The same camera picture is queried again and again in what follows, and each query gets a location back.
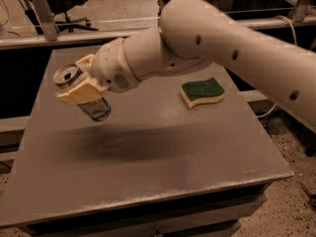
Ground red bull can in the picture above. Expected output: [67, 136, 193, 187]
[53, 62, 112, 121]

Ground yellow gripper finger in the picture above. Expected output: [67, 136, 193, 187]
[56, 77, 109, 105]
[75, 54, 94, 71]

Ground black object on floor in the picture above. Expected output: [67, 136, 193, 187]
[301, 183, 316, 207]

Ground black office chair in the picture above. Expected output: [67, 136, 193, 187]
[47, 0, 95, 33]

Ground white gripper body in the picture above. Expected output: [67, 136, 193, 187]
[91, 38, 140, 93]

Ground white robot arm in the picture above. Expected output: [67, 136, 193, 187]
[53, 0, 316, 129]

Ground metal railing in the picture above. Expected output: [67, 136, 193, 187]
[0, 0, 316, 50]

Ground grey table frame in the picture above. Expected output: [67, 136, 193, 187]
[21, 182, 270, 237]

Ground green yellow sponge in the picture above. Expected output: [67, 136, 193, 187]
[181, 77, 224, 109]

